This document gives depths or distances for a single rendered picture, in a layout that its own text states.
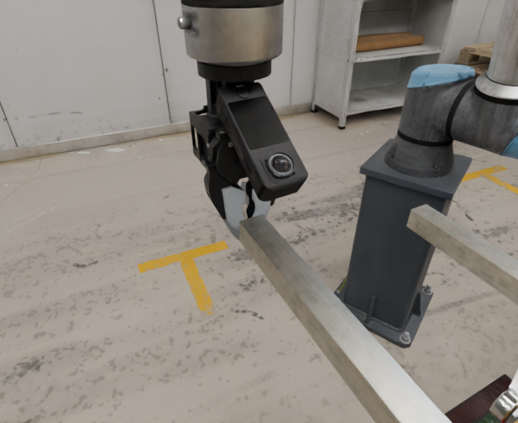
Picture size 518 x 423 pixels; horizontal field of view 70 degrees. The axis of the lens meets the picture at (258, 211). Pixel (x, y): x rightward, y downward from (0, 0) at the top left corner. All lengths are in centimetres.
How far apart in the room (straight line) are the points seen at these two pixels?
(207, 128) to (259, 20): 11
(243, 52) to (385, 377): 27
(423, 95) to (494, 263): 64
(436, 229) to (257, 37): 34
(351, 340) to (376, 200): 88
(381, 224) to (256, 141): 91
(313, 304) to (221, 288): 122
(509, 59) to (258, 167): 73
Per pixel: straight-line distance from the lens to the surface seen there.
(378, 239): 124
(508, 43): 96
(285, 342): 137
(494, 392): 54
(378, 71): 363
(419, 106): 108
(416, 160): 111
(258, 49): 34
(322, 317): 32
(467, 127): 103
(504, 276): 51
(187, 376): 132
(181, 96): 285
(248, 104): 36
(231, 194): 40
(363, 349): 31
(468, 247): 52
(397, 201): 115
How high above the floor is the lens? 111
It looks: 35 degrees down
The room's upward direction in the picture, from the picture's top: straight up
